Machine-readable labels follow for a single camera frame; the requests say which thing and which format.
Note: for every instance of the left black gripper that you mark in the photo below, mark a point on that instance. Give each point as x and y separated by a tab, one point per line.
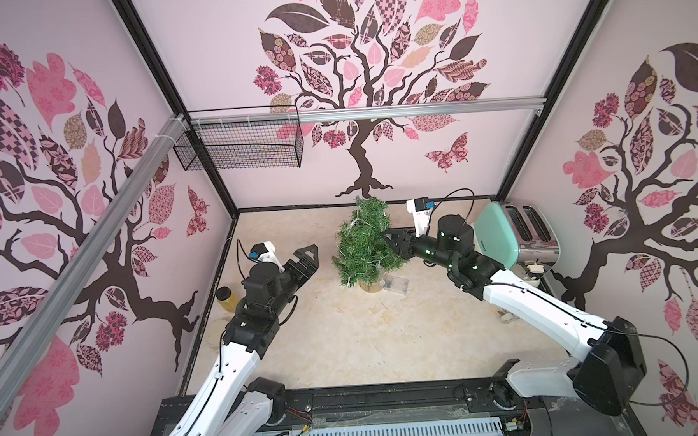
311	266

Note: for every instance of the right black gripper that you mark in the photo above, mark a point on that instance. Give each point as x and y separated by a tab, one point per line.
412	244

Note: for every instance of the small green christmas tree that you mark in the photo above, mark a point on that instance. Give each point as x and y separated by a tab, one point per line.
393	262

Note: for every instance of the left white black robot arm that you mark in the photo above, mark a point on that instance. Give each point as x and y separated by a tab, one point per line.
221	407

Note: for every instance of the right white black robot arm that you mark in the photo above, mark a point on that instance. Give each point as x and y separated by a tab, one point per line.
605	363

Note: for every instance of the clear battery box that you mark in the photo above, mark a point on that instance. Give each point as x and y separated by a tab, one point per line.
395	284

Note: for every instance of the yellow liquid jar black lid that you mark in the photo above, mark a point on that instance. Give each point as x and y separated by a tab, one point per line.
227	299

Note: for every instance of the clear jar cream lid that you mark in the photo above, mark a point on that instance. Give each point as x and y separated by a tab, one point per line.
214	333

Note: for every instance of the mint green chrome toaster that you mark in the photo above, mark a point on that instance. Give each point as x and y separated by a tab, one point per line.
519	237

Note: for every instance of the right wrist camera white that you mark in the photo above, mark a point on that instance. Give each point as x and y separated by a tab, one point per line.
421	210

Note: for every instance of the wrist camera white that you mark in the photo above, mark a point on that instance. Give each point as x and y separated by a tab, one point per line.
264	252
421	210

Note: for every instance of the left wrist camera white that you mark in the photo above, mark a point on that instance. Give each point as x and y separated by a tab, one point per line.
264	252

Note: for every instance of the black wire basket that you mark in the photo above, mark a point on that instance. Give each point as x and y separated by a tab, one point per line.
255	137

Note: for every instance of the aluminium rail back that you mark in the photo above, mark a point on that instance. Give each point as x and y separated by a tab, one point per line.
375	113

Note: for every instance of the aluminium rail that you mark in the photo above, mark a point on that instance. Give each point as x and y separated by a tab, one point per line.
375	113
26	350

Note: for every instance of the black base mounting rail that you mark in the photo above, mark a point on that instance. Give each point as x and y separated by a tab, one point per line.
459	399

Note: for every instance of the aluminium rail left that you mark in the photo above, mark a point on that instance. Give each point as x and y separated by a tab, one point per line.
26	350

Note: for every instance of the white slotted cable duct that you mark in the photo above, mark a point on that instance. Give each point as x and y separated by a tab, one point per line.
467	427

